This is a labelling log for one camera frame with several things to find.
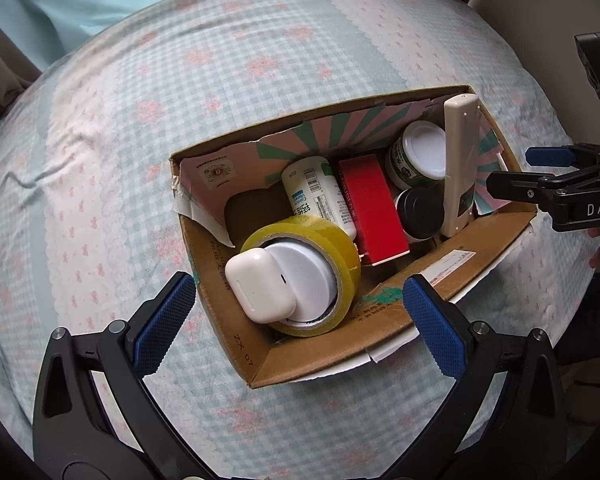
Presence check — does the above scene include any white remote control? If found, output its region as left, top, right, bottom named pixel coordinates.
left=440, top=93, right=480, bottom=238

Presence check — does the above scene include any red Marubi cosmetics box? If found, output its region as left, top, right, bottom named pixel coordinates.
left=338, top=154, right=410, bottom=266

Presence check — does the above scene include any white earbuds case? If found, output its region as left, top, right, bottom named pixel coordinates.
left=225, top=248, right=297, bottom=324

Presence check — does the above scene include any white round jar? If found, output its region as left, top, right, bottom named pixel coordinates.
left=264, top=238, right=337, bottom=324

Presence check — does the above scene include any black lidded jar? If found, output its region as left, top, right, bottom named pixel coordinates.
left=394, top=188, right=444, bottom=243

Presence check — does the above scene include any green jar white lid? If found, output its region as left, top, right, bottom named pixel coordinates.
left=386, top=120, right=445, bottom=190

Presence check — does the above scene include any beige sofa backrest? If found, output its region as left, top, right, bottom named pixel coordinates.
left=469, top=0, right=600, bottom=144

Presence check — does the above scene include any yellow tape roll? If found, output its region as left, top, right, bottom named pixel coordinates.
left=225, top=216, right=361, bottom=338

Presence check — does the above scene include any white supplement bottle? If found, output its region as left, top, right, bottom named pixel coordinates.
left=282, top=156, right=356, bottom=240

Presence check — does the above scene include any brown cardboard box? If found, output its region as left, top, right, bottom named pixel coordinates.
left=170, top=87, right=535, bottom=388

